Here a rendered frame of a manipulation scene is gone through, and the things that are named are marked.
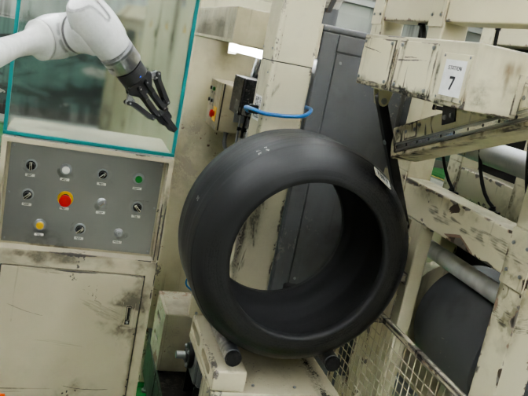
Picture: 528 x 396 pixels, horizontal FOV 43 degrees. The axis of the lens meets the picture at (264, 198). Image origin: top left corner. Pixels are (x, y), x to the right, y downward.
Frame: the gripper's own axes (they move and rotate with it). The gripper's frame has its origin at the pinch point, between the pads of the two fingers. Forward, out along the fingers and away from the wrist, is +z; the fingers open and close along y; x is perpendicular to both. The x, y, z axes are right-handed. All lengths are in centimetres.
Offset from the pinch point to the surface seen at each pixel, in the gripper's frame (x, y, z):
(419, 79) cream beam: 57, -38, 6
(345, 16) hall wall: -653, -626, 574
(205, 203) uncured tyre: 29.6, 15.1, 4.3
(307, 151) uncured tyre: 42.8, -9.5, 6.5
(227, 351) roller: 38, 37, 36
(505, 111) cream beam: 81, -35, 7
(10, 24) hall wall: -831, -192, 258
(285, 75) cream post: 11.6, -33.8, 11.3
